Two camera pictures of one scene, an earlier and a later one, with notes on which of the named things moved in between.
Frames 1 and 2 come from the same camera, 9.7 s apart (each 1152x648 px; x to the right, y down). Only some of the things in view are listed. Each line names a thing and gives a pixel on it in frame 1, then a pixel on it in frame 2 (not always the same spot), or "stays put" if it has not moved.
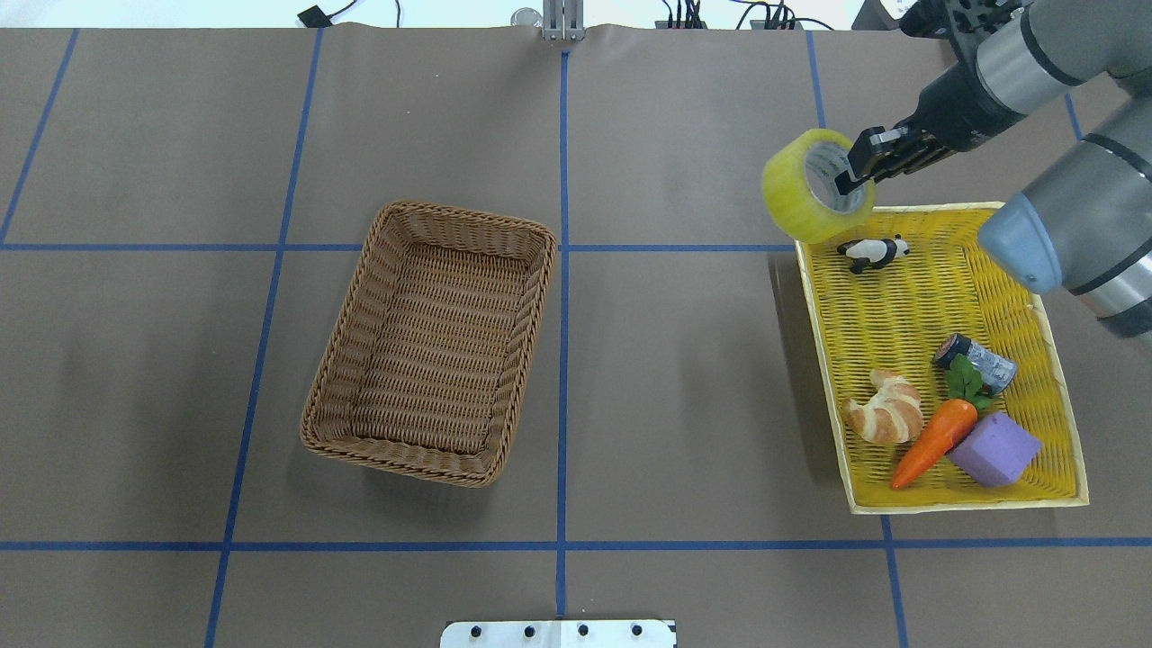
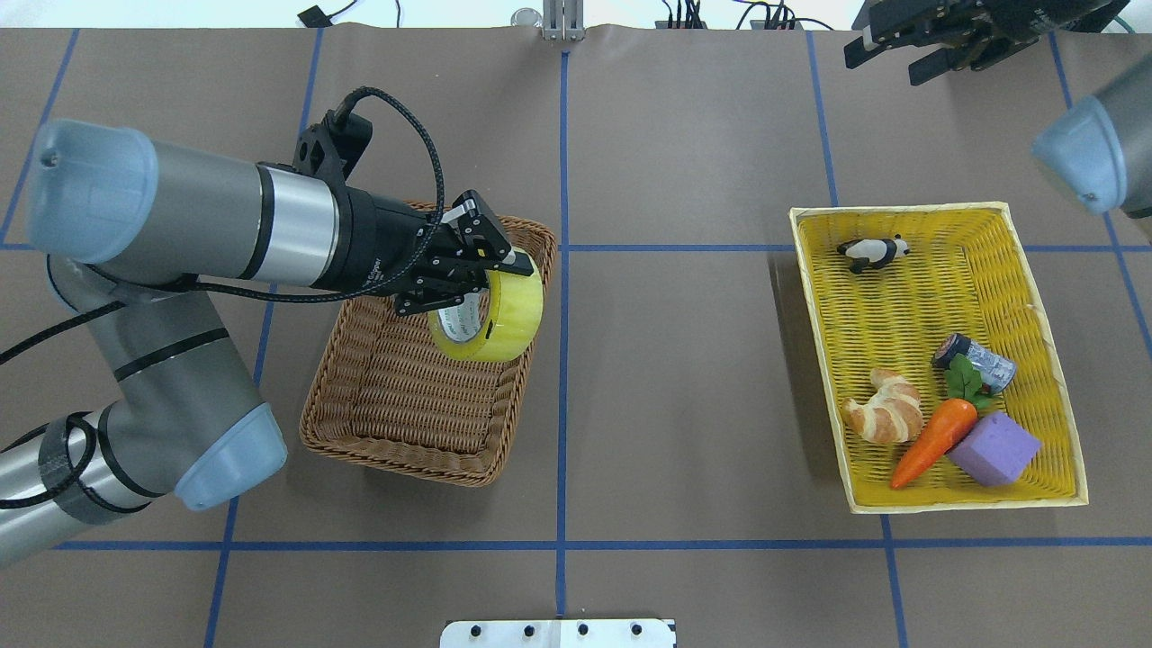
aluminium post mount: [563, 20] stays put
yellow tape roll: [801, 192] -> [497, 323]
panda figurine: [873, 253] stays put
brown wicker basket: [424, 367] stays put
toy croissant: [893, 414] stays put
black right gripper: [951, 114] -> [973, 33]
